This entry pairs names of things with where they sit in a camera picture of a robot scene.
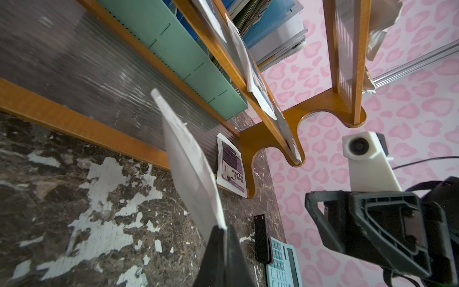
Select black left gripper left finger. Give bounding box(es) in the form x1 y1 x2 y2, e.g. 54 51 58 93
193 226 226 287

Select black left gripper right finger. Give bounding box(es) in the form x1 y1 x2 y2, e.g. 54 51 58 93
225 225 255 287

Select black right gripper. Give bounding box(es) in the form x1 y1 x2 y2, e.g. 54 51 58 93
349 177 459 287

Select orange wooden three-tier shelf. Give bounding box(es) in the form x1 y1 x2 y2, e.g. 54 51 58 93
1 1 372 197

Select light blue calculator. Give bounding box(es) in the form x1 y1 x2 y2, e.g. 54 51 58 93
265 237 302 287

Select white binder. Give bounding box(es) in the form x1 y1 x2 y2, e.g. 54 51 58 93
249 13 307 65

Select small black rectangular block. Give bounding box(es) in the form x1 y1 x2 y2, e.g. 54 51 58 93
255 214 273 265

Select green file organizer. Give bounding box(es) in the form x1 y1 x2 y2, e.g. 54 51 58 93
100 1 248 120

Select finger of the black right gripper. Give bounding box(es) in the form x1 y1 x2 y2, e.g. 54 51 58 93
305 191 353 253

